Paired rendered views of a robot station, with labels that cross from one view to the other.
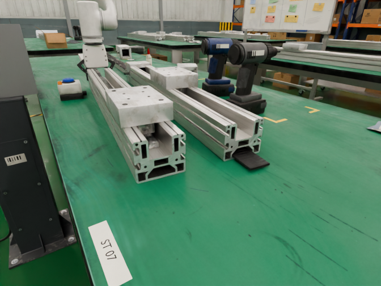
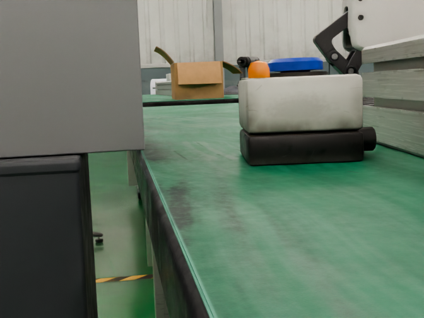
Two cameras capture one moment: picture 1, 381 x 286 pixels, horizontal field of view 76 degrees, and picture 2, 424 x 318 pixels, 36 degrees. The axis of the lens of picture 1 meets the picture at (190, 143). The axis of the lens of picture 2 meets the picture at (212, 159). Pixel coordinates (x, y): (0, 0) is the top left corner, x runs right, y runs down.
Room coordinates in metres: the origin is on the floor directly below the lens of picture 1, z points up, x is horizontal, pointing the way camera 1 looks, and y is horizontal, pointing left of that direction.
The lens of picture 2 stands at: (0.47, 0.33, 0.84)
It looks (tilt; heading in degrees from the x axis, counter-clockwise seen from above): 6 degrees down; 25
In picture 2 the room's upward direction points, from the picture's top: 2 degrees counter-clockwise
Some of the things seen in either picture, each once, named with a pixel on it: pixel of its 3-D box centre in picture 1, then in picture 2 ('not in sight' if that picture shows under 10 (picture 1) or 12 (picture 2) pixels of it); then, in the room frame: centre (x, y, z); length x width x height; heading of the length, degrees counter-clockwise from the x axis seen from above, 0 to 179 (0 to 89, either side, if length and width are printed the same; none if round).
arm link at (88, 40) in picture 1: (93, 39); not in sight; (1.16, 0.43, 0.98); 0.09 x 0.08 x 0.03; 117
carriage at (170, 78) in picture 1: (172, 80); not in sight; (0.83, 0.06, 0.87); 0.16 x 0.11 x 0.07; 26
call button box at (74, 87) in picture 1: (72, 89); (308, 115); (0.95, 0.47, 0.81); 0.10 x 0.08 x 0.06; 116
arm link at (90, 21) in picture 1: (90, 19); not in sight; (1.16, 0.43, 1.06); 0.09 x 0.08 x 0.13; 108
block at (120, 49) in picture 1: (122, 52); not in sight; (2.12, 0.57, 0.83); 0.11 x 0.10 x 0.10; 117
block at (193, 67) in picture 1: (184, 75); not in sight; (1.17, 0.03, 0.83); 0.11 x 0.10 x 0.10; 95
